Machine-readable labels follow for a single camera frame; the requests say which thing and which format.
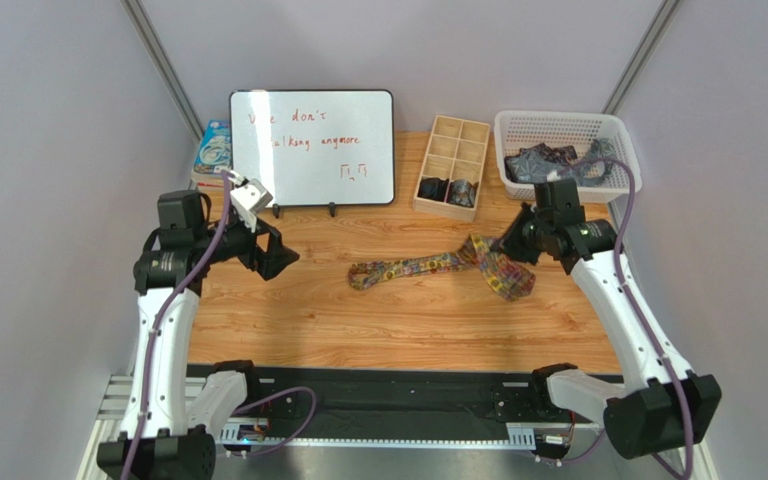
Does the wooden compartment box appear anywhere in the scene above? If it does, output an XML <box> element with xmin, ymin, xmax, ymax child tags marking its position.
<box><xmin>412</xmin><ymin>115</ymin><xmax>491</xmax><ymax>222</ymax></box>

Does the colourful patterned tie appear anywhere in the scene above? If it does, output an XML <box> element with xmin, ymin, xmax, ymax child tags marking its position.
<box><xmin>347</xmin><ymin>234</ymin><xmax>536</xmax><ymax>302</ymax></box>

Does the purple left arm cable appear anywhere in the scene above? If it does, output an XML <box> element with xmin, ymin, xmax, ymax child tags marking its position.
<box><xmin>117</xmin><ymin>171</ymin><xmax>319</xmax><ymax>480</ymax></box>

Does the blue book stack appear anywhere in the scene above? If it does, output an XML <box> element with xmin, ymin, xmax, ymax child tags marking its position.
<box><xmin>191</xmin><ymin>120</ymin><xmax>232</xmax><ymax>190</ymax></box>

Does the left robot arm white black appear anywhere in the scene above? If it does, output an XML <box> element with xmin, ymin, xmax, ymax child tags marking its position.
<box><xmin>96</xmin><ymin>180</ymin><xmax>299</xmax><ymax>479</ymax></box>

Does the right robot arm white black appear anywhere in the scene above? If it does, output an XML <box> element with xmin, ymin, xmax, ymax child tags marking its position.
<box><xmin>494</xmin><ymin>179</ymin><xmax>722</xmax><ymax>459</ymax></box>

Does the white plastic basket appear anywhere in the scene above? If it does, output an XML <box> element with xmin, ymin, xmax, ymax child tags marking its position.
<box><xmin>494</xmin><ymin>110</ymin><xmax>643</xmax><ymax>204</ymax></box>

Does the aluminium frame rail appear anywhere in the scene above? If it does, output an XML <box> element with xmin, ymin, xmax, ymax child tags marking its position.
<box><xmin>94</xmin><ymin>361</ymin><xmax>722</xmax><ymax>479</ymax></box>

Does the rolled black tie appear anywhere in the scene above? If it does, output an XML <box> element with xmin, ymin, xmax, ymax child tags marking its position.
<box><xmin>417</xmin><ymin>177</ymin><xmax>449</xmax><ymax>202</ymax></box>

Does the whiteboard with red writing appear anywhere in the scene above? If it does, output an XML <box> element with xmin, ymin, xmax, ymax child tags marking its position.
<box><xmin>228</xmin><ymin>89</ymin><xmax>396</xmax><ymax>209</ymax></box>

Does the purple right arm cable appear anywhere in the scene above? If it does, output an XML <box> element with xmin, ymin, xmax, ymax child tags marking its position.
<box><xmin>530</xmin><ymin>156</ymin><xmax>697</xmax><ymax>480</ymax></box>

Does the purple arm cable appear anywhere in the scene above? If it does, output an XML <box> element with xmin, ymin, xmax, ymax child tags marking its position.
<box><xmin>530</xmin><ymin>156</ymin><xmax>697</xmax><ymax>480</ymax></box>
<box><xmin>117</xmin><ymin>171</ymin><xmax>319</xmax><ymax>480</ymax></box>

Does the dark patterned tie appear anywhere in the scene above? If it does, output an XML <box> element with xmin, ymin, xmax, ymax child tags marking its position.
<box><xmin>520</xmin><ymin>143</ymin><xmax>579</xmax><ymax>165</ymax></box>

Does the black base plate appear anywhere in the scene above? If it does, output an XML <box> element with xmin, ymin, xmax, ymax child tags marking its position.
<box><xmin>187</xmin><ymin>363</ymin><xmax>625</xmax><ymax>442</ymax></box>

